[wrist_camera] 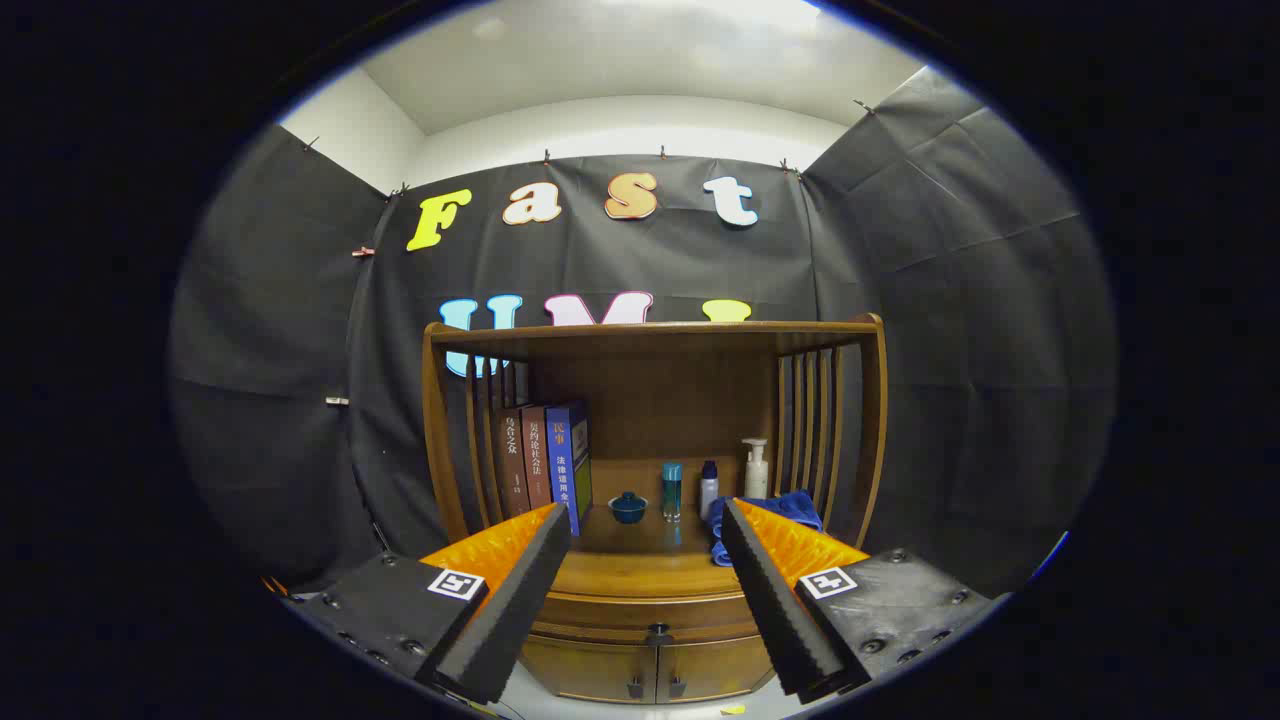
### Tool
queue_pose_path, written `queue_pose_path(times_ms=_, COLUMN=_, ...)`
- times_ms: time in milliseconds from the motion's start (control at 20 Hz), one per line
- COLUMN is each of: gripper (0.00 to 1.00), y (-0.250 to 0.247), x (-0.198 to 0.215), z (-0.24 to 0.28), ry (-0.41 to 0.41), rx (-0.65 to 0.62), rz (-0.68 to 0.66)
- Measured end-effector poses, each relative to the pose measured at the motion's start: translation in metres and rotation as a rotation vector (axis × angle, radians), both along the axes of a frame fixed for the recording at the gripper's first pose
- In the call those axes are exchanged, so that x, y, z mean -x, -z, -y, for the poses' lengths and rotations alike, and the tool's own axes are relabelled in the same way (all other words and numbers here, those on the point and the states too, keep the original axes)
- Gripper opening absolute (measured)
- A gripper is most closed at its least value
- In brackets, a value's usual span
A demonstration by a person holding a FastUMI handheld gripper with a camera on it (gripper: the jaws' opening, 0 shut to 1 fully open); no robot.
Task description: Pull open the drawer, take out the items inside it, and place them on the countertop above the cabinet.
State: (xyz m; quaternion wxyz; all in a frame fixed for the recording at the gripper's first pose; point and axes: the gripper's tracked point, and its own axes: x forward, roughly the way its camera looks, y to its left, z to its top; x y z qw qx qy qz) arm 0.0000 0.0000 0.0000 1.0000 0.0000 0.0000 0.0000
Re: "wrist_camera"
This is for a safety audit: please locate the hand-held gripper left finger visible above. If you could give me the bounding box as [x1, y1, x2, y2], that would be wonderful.
[283, 502, 574, 706]

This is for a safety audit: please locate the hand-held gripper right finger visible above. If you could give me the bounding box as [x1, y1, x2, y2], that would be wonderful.
[720, 497, 1001, 704]

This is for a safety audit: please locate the wooden drawer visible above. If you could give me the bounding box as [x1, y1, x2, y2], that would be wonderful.
[530, 590, 776, 646]

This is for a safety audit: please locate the wooden cabinet door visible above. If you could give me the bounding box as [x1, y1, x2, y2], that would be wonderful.
[657, 635, 786, 701]
[520, 635, 658, 704]

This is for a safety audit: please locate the wooden countertop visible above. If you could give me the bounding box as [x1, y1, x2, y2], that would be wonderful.
[555, 458, 801, 599]

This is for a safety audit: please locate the wooden cabinet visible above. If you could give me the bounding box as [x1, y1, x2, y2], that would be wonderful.
[422, 313, 889, 706]

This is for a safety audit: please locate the folded blue towel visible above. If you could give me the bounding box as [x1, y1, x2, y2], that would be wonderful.
[708, 489, 823, 568]

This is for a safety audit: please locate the dark brown book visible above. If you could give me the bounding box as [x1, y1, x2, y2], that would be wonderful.
[495, 408, 531, 519]

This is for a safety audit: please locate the reddish brown book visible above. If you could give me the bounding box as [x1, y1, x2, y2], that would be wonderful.
[520, 405, 554, 511]

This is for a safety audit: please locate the thick blue book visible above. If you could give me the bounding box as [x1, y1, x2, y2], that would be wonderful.
[545, 400, 593, 536]

